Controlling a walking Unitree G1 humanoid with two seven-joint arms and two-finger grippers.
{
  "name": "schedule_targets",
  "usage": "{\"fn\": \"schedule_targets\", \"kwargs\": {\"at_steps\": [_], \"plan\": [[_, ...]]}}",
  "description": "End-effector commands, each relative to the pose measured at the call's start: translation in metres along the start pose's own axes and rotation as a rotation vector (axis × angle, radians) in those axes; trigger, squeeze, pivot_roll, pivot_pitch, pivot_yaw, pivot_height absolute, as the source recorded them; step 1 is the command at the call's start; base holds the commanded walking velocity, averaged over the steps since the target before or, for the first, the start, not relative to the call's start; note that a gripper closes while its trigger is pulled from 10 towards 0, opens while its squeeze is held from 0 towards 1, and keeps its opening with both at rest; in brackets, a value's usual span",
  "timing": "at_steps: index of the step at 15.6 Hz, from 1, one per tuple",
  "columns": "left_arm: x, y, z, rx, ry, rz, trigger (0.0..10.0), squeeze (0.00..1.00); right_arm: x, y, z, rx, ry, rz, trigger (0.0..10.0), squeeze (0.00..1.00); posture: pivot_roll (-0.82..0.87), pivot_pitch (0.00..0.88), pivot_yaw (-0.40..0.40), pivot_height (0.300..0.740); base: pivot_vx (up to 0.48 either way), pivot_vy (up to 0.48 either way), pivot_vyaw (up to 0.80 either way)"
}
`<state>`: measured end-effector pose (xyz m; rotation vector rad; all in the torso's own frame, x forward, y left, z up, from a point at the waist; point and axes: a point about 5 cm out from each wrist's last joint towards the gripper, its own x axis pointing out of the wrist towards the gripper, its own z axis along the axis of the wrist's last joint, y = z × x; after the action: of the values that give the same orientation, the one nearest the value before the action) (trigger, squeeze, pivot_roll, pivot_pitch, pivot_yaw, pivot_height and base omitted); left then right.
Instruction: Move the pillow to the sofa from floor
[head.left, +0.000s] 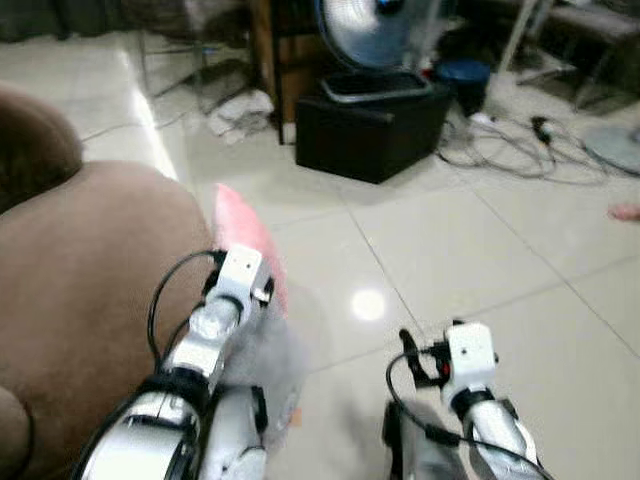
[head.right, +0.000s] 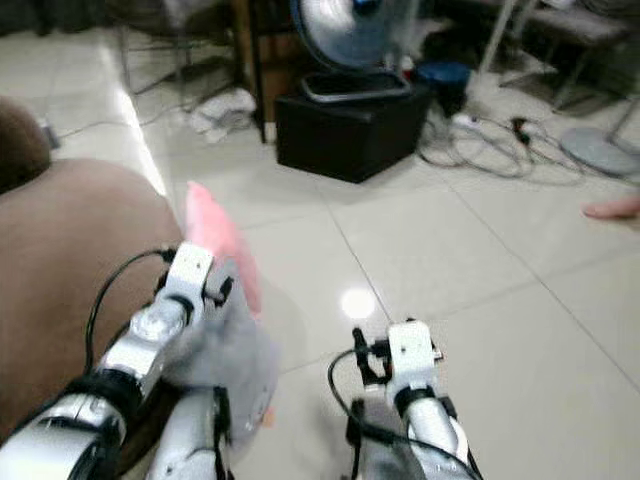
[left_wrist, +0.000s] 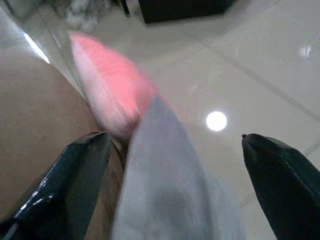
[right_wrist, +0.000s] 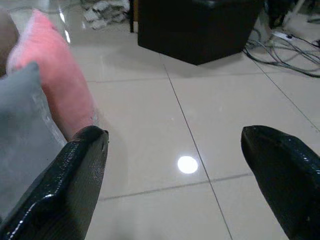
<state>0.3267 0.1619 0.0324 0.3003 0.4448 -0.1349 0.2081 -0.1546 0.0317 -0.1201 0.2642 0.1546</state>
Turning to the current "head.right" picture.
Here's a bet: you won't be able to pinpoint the round electric fan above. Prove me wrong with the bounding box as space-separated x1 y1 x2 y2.
290 0 423 71

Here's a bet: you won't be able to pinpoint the person's bare foot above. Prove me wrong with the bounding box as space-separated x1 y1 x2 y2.
582 195 640 222

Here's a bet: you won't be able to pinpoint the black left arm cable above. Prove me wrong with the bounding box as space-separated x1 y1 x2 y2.
85 247 173 351

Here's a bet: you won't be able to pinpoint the white crumpled cloth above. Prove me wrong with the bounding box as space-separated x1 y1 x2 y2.
188 87 259 142

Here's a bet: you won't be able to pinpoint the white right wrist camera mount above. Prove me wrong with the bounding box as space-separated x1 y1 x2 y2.
386 319 443 391

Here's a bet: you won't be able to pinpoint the grey rectangular tray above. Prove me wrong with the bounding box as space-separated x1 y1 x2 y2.
297 68 413 105

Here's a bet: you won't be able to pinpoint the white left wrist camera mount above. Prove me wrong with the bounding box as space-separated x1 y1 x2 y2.
164 241 223 307

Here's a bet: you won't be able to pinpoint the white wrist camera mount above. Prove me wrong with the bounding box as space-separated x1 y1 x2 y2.
386 319 443 391
164 241 223 307

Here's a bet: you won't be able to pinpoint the dark robot right leg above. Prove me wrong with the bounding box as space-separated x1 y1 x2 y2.
344 400 423 480

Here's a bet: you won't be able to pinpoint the silver robot left leg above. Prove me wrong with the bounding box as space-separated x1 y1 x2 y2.
166 386 233 480

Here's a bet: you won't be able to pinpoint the blue bucket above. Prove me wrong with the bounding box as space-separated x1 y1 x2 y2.
414 58 474 117

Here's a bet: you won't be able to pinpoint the brown wooden cabinet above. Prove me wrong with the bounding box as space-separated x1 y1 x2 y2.
228 0 307 143

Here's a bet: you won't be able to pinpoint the dark metal-legged chair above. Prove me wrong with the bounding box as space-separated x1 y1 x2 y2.
478 0 640 111

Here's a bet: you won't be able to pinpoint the grey round stand base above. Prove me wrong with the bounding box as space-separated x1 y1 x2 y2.
559 125 640 183

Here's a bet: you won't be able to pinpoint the black box ottoman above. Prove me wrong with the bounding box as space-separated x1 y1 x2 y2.
274 84 434 185

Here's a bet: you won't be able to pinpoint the tangled floor cables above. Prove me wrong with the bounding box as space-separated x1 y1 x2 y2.
417 112 603 183

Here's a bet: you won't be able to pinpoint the thin metal rack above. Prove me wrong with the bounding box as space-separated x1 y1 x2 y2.
114 0 233 103

